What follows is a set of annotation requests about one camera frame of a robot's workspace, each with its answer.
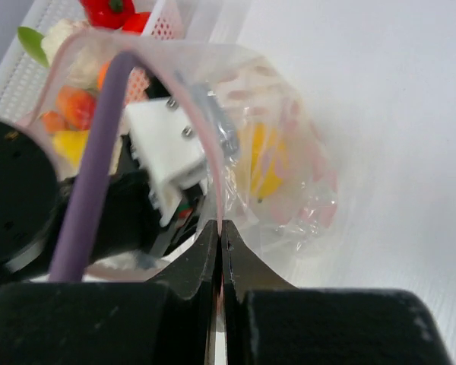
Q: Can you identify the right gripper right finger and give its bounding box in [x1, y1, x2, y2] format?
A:
[220, 221, 451, 364]

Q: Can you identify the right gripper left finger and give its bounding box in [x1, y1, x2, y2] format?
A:
[0, 221, 217, 364]

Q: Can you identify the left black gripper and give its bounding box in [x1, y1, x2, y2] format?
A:
[52, 132, 214, 267]

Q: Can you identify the fake orange bell pepper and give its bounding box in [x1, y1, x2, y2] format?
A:
[40, 110, 69, 135]

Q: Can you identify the clear zip top bag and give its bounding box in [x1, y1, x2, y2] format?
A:
[21, 30, 337, 256]

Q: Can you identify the small yellow fake fruit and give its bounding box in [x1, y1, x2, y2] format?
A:
[235, 123, 288, 201]

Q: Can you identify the fake white cauliflower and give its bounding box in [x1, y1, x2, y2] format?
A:
[17, 18, 100, 90]

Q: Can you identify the fake red tomato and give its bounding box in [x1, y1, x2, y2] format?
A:
[122, 11, 151, 35]

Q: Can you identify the fake red bell pepper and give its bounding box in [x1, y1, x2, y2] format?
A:
[79, 0, 135, 30]

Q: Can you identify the fake yellow lemon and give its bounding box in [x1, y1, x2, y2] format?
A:
[52, 131, 89, 168]

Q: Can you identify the fake red strawberry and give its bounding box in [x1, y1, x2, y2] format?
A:
[55, 85, 97, 131]

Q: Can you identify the fake orange fruit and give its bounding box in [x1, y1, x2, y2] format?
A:
[97, 62, 110, 90]

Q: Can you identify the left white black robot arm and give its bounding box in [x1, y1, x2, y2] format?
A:
[0, 120, 204, 286]

